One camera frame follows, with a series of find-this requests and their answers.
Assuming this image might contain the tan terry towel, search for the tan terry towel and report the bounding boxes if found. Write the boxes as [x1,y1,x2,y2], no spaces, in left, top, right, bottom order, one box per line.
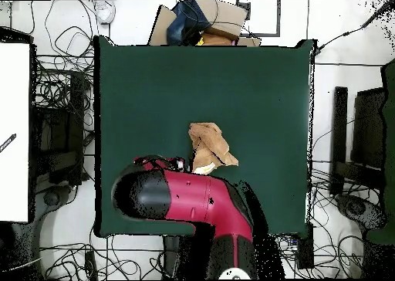
[187,122,239,175]

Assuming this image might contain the dark green table cloth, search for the dark green table cloth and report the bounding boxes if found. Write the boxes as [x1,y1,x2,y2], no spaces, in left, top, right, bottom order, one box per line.
[93,35,316,239]

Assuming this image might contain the black equipment cart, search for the black equipment cart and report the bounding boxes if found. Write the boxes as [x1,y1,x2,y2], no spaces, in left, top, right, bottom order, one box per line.
[32,70,93,186]

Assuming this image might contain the brown folded garment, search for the brown folded garment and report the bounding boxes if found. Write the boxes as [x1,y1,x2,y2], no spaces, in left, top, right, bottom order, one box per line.
[199,30,239,46]

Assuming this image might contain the black power strip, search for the black power strip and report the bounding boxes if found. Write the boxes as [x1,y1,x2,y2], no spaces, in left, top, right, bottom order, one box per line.
[84,251,98,280]

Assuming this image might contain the blue jeans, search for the blue jeans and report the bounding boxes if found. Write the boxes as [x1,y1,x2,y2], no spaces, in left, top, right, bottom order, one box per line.
[166,0,214,46]

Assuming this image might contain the black box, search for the black box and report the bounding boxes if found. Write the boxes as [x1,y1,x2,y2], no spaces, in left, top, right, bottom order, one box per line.
[295,225,315,269]

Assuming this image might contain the brown cardboard box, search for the brown cardboard box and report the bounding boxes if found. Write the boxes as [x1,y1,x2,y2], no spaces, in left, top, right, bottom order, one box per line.
[147,0,262,47]

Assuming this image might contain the white shoe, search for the white shoe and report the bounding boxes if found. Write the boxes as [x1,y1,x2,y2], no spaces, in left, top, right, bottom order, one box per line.
[93,0,116,25]

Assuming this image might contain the black label strip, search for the black label strip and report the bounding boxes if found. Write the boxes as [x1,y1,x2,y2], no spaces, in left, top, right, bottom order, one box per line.
[0,133,17,154]

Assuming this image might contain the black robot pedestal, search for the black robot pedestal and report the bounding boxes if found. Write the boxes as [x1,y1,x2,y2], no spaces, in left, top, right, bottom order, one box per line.
[163,235,217,280]

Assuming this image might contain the black cable bundle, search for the black cable bundle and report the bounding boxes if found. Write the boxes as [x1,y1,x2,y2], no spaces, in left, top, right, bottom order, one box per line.
[309,160,383,279]
[39,234,166,280]
[30,0,98,134]

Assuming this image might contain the black cable with connector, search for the black cable with connector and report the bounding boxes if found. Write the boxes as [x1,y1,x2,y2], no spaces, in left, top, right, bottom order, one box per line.
[314,0,395,56]

